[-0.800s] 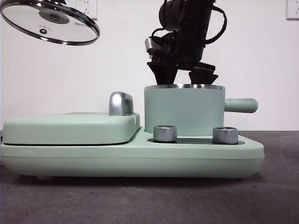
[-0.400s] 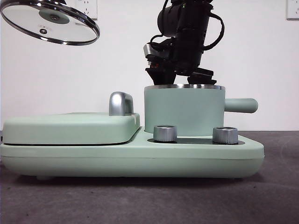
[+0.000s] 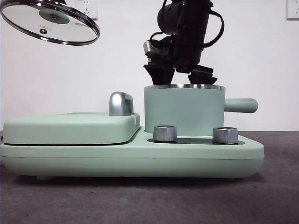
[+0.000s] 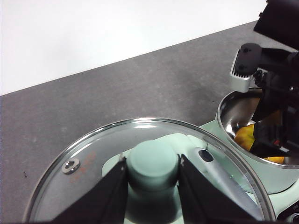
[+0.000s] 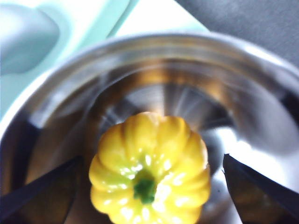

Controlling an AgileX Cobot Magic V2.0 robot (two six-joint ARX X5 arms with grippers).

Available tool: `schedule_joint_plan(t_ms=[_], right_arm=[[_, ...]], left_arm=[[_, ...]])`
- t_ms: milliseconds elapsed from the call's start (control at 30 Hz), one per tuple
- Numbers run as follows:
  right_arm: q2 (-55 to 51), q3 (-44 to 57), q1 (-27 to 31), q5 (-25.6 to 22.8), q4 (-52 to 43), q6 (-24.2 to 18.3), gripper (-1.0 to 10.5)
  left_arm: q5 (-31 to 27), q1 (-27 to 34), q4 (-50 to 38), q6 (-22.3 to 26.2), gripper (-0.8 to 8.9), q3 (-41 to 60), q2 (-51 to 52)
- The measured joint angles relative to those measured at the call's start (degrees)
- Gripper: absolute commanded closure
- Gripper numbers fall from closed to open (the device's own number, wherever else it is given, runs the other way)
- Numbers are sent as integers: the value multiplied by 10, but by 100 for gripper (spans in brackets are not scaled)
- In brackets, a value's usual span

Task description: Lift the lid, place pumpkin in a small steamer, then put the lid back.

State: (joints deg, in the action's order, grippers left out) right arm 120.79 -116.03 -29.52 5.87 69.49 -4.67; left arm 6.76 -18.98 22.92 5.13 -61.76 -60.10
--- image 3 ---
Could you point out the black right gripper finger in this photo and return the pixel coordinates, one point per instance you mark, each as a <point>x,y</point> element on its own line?
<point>202,78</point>
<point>161,75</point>

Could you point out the glass pot lid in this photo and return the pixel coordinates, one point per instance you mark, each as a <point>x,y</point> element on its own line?
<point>46,21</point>

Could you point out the chrome control knob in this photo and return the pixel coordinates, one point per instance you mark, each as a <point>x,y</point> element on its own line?
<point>224,135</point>
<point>164,134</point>

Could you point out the mint green breakfast machine base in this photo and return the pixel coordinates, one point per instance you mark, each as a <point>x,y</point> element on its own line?
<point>198,158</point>

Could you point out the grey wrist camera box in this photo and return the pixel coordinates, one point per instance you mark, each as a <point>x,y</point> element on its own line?
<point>147,47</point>

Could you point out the white wall socket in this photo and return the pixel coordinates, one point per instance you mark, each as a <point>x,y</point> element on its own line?
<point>92,7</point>
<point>293,9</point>

